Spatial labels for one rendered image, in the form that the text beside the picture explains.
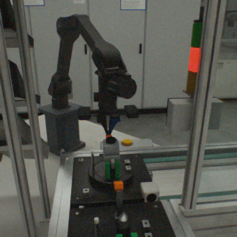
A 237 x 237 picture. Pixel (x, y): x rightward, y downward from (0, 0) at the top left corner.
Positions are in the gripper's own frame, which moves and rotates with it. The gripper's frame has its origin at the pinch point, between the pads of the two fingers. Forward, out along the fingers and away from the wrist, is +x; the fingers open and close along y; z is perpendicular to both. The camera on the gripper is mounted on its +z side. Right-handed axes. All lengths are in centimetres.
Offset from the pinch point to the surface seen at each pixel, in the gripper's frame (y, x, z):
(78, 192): 9.7, 12.2, -16.0
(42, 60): 69, 22, 292
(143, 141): -15.3, 13.4, 14.3
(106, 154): 1.5, 3.4, -11.1
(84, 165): 8.1, 12.3, -2.6
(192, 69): -16.8, -22.4, -21.1
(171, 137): -99, 111, 204
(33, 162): 30.4, 23.6, 19.8
